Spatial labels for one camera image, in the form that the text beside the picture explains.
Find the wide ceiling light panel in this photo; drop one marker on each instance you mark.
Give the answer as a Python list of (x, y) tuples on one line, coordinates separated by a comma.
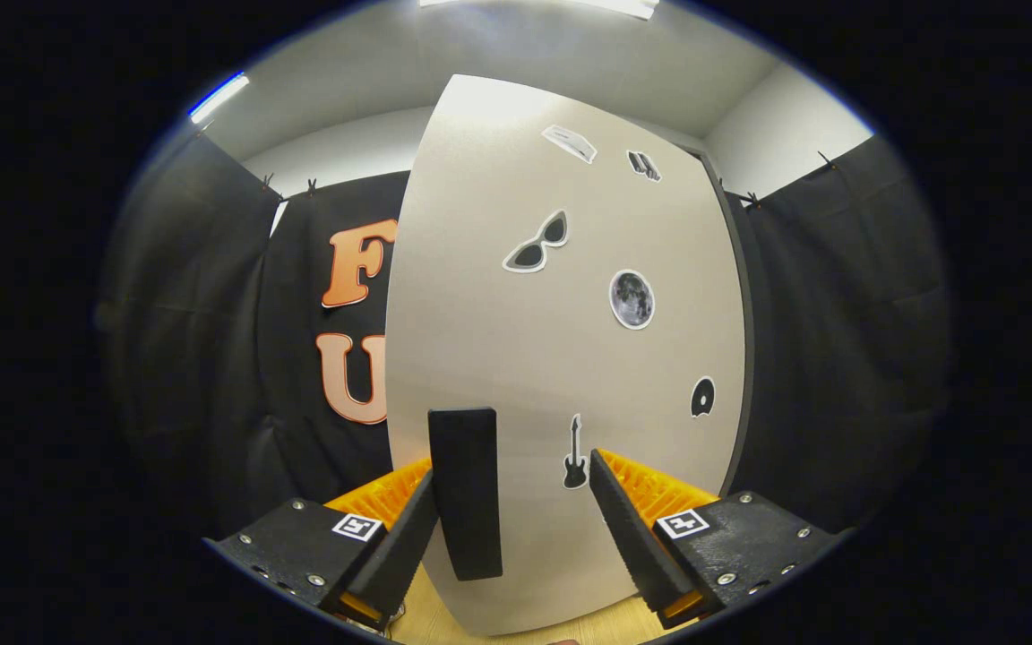
[(623, 7)]

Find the row of black cloth clips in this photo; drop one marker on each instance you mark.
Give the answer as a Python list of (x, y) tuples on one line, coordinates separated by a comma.
[(310, 187)]

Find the narrow ceiling light strip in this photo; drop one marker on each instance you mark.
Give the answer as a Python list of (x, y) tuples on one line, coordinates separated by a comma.
[(220, 97)]

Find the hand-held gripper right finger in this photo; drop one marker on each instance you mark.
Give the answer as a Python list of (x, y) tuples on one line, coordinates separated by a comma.
[(632, 537)]

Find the black backdrop cloth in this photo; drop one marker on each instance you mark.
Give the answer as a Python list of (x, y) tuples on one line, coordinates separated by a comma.
[(838, 358)]

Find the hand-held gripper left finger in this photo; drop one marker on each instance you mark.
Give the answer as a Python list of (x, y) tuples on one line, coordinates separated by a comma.
[(399, 555)]

